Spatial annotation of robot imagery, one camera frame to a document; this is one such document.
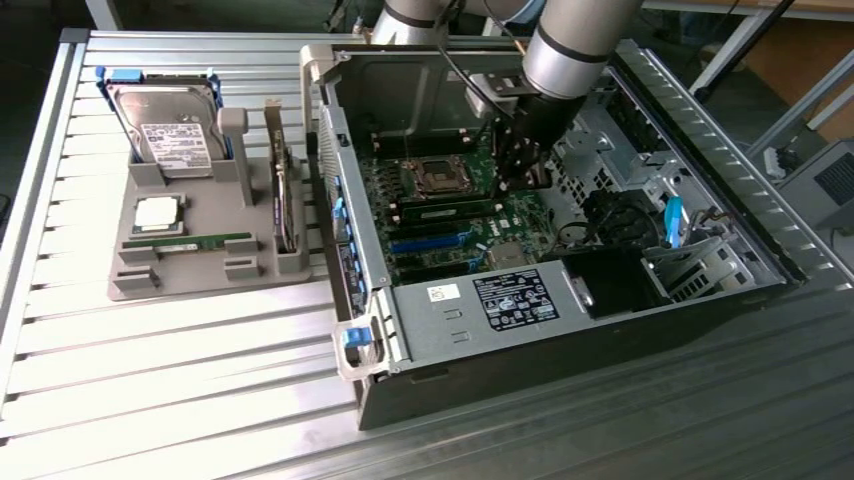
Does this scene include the grey computer tower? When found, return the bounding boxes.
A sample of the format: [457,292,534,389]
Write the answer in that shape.
[773,139,854,232]

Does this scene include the open black PC case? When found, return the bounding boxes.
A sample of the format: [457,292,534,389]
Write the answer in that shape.
[298,38,813,432]

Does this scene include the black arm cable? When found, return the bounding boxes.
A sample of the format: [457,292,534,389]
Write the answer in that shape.
[437,0,509,119]

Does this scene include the silver CPU chip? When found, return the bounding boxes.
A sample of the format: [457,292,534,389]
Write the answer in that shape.
[131,194,190,235]

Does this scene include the blue expansion slot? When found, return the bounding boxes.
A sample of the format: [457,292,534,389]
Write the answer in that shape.
[390,233,470,255]

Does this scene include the RAM stick in slot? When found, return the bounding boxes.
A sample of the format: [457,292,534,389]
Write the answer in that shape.
[399,198,499,223]

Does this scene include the silver hard disk drive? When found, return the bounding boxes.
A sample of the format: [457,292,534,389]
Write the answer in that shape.
[95,66,226,166]

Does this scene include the silver disk bay cage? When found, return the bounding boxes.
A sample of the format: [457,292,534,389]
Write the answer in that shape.
[640,234,764,306]

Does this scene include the black wire bundle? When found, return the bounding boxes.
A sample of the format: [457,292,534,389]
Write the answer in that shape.
[585,189,669,250]

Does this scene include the silver hard disk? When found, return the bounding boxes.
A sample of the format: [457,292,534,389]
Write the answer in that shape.
[110,83,219,179]

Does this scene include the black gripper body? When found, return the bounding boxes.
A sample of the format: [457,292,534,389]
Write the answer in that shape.
[510,92,593,152]

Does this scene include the grey parts rack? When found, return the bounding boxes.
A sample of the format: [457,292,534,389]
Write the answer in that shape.
[110,107,319,303]

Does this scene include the green RAM stick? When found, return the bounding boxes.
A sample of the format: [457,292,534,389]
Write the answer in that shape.
[131,232,254,251]

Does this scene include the black fan duct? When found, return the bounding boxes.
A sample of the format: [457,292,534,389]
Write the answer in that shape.
[564,246,673,321]

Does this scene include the graphics card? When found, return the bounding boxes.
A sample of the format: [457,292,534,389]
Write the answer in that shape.
[263,98,305,251]

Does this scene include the grey power supply unit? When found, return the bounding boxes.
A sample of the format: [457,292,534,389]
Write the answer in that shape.
[391,264,597,362]

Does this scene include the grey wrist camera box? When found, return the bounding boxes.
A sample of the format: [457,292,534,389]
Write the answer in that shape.
[465,72,530,119]

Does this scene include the brown wooden desk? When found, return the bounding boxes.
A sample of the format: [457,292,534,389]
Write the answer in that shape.
[738,19,854,147]

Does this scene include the green motherboard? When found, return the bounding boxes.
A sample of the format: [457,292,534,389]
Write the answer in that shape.
[357,144,569,289]

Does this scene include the silver chipset heatsink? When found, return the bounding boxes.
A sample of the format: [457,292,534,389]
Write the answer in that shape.
[486,244,530,272]

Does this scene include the blue SATA wire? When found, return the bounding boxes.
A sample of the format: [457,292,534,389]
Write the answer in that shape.
[662,196,688,250]

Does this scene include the CPU socket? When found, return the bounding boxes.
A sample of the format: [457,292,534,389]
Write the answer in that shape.
[403,157,470,202]

